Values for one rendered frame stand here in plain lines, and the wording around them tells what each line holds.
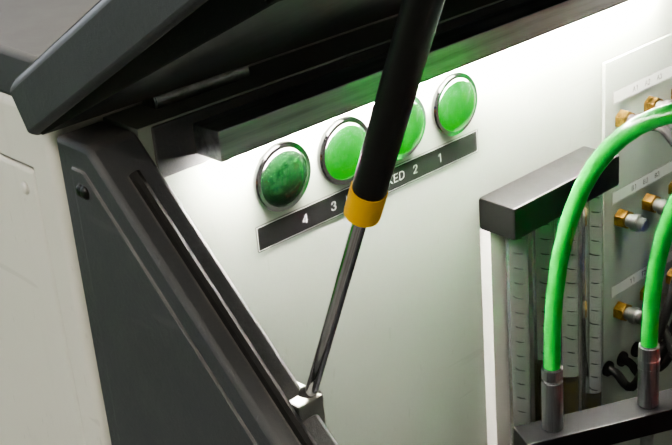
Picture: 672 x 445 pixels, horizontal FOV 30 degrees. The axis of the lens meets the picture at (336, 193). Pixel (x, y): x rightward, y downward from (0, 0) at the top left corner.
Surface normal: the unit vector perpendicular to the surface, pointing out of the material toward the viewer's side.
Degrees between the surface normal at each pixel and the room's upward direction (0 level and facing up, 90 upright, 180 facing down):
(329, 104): 90
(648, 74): 90
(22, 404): 90
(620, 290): 90
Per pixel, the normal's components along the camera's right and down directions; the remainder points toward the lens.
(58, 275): -0.73, 0.32
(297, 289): 0.68, 0.25
